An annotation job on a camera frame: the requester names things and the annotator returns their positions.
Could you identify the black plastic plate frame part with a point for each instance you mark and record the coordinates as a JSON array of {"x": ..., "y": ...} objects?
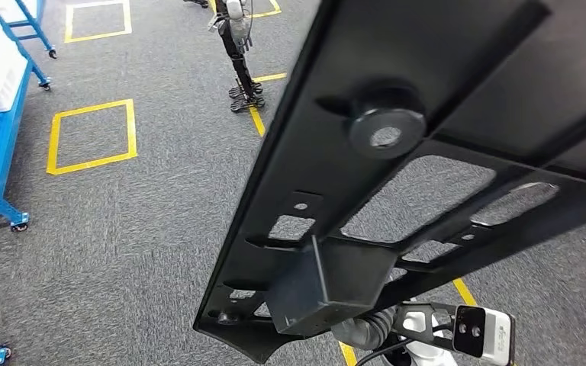
[{"x": 323, "y": 151}]

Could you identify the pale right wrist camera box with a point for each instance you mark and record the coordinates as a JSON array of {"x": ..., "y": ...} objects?
[{"x": 495, "y": 336}]

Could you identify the yellow floor tape square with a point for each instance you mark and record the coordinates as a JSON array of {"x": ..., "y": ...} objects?
[{"x": 55, "y": 146}]

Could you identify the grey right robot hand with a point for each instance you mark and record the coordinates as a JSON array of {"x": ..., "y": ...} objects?
[{"x": 351, "y": 334}]

